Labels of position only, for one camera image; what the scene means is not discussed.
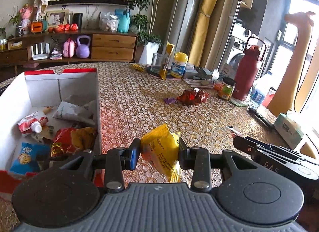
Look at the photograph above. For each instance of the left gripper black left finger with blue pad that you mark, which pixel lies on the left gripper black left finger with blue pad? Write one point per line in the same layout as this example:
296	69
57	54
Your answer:
117	160

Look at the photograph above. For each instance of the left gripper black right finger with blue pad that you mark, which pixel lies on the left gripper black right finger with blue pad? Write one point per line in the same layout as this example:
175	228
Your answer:
198	160

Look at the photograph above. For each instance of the yellow snack bag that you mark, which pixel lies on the yellow snack bag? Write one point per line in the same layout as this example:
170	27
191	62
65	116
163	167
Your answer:
160	148

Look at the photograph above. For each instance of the red snack packet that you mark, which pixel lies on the red snack packet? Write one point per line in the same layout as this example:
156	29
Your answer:
68	141

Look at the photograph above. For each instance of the grey white snack bag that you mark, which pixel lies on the grey white snack bag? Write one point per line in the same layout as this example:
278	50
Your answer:
78	109

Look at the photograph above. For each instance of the blue chips packet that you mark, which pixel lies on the blue chips packet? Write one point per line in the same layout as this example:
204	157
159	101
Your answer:
29	157

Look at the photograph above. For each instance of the white red spout pouch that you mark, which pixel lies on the white red spout pouch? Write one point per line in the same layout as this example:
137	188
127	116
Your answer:
33	122

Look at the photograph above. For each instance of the tissue box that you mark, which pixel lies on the tissue box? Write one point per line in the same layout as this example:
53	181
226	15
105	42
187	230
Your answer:
290	131

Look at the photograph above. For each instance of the red crinkly snack bag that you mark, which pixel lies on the red crinkly snack bag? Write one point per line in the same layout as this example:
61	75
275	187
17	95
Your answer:
193	96

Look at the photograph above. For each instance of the small purple candy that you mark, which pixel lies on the small purple candy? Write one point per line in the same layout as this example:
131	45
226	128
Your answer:
170	101

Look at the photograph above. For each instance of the green label glass jar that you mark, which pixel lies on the green label glass jar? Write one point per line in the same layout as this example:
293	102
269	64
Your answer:
227	88

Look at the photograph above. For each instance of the dark red water bottle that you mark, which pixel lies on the dark red water bottle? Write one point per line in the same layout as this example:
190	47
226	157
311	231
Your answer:
248	68

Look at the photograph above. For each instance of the yellow lid wipes canister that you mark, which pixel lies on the yellow lid wipes canister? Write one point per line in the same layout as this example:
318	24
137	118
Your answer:
178	65

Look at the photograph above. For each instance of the white cardboard box red rim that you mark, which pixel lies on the white cardboard box red rim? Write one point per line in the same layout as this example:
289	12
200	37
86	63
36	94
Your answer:
40	91

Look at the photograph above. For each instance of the clear drinking glass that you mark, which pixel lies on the clear drinking glass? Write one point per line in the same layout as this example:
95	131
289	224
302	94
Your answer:
157	61

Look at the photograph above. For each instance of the wooden TV console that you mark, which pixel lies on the wooden TV console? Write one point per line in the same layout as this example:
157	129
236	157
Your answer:
104	47

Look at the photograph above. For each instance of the purple kettlebell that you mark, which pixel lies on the purple kettlebell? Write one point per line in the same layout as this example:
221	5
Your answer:
83	50

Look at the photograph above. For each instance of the white wifi router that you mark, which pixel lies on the white wifi router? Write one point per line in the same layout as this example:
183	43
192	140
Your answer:
40	51

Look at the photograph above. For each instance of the teal spray bottle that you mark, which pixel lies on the teal spray bottle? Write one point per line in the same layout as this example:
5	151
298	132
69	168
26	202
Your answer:
124	20

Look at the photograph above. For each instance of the black speaker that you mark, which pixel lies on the black speaker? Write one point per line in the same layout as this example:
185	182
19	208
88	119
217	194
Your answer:
77	19

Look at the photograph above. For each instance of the framed photo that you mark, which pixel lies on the framed photo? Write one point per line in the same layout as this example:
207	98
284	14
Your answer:
57	17

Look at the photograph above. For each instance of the orange retro radio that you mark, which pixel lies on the orange retro radio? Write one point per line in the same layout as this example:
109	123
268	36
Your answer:
37	27

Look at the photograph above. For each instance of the potted green tree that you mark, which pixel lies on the potted green tree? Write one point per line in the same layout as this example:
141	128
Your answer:
142	24

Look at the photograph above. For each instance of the pink plush doll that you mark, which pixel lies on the pink plush doll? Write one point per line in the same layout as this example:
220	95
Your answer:
26	13

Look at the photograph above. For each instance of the yellow curtain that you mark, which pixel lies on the yellow curtain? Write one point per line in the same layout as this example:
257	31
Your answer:
200	31

